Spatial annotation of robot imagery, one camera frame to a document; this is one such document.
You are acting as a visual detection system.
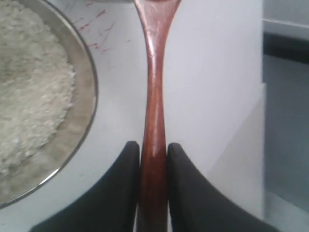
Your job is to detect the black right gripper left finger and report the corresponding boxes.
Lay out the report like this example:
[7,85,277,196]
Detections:
[31,141,140,232]

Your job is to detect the white rice heap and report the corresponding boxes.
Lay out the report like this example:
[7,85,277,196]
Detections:
[0,0,75,174]

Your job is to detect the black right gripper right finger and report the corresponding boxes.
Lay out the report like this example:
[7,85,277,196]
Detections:
[167,143,277,232]

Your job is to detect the steel bowl of rice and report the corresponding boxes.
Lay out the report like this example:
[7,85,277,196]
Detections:
[0,0,98,208]

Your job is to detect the brown wooden spoon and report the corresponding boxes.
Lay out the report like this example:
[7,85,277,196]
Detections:
[134,0,180,232]

